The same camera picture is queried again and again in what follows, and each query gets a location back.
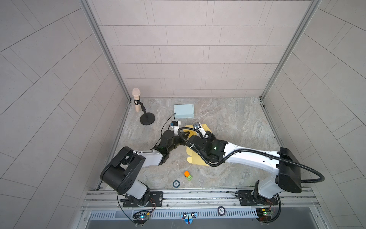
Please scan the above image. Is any round black white disc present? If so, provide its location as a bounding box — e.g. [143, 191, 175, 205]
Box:
[217, 206, 226, 216]

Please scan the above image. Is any green circuit board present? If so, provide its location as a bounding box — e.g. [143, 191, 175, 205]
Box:
[133, 210, 151, 225]
[255, 208, 274, 222]

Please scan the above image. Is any right green circuit board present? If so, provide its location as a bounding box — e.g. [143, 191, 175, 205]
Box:
[255, 208, 274, 222]

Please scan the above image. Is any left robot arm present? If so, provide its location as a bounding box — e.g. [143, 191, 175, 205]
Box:
[100, 130, 186, 205]

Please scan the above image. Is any black corrugated cable conduit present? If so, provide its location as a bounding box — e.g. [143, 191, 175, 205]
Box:
[177, 126, 326, 184]

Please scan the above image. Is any light blue paper box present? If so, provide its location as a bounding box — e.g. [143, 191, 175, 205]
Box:
[174, 104, 194, 119]

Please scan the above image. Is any yellow paper box stack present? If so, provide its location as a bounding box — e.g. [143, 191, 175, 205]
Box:
[186, 124, 211, 166]

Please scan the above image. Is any left green circuit board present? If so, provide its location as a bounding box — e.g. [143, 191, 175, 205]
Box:
[133, 210, 151, 225]

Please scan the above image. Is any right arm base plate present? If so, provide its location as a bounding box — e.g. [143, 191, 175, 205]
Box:
[235, 190, 279, 206]

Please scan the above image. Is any orange green toy block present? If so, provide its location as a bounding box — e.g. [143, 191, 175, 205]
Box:
[184, 171, 193, 180]

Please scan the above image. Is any blue sticker marker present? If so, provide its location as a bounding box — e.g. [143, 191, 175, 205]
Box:
[181, 212, 197, 225]

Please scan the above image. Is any beige microphone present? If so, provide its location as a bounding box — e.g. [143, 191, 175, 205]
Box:
[132, 88, 141, 112]

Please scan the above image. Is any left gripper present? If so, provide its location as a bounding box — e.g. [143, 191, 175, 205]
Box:
[165, 132, 190, 154]

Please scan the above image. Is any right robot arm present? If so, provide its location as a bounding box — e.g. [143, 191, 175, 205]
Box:
[186, 135, 302, 203]

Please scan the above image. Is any black microphone stand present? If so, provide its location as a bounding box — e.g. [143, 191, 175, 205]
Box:
[134, 99, 155, 126]

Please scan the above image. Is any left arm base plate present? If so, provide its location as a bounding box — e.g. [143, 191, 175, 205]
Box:
[121, 191, 164, 208]

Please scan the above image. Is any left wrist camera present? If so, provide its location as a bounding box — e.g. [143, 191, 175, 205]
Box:
[171, 120, 181, 136]

